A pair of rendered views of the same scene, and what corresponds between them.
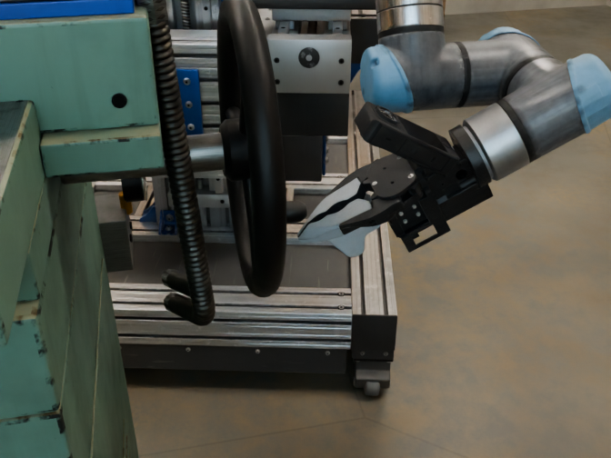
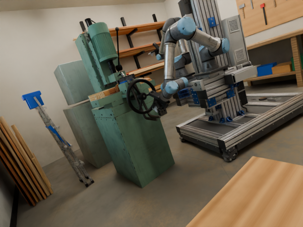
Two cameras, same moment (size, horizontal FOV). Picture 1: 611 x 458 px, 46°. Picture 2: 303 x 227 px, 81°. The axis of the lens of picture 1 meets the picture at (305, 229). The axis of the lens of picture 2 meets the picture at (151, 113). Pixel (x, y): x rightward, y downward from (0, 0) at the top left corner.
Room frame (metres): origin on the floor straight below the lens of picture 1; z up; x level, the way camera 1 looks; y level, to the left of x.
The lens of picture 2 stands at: (0.15, -1.31, 0.96)
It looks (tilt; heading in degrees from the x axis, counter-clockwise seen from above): 12 degrees down; 69
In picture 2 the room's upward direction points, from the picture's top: 19 degrees counter-clockwise
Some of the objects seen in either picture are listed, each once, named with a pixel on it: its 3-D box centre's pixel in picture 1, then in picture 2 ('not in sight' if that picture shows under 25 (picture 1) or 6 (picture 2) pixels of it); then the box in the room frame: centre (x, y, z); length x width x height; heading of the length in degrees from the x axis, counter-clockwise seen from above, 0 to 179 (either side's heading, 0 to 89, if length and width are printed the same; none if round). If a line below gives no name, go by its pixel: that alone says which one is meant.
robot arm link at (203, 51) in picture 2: not in sight; (206, 51); (1.33, -0.02, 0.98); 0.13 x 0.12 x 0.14; 101
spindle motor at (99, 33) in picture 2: not in sight; (103, 43); (0.57, 0.39, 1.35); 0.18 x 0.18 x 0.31
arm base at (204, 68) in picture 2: not in sight; (209, 64); (1.33, -0.01, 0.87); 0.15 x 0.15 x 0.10
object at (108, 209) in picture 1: (86, 234); (159, 111); (0.86, 0.30, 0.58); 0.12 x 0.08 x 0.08; 102
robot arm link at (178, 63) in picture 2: not in sight; (178, 61); (1.35, 0.48, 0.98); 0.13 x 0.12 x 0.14; 12
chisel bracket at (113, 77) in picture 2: not in sight; (115, 78); (0.57, 0.41, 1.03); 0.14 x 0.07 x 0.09; 102
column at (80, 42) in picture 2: not in sight; (100, 70); (0.51, 0.67, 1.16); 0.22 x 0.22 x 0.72; 12
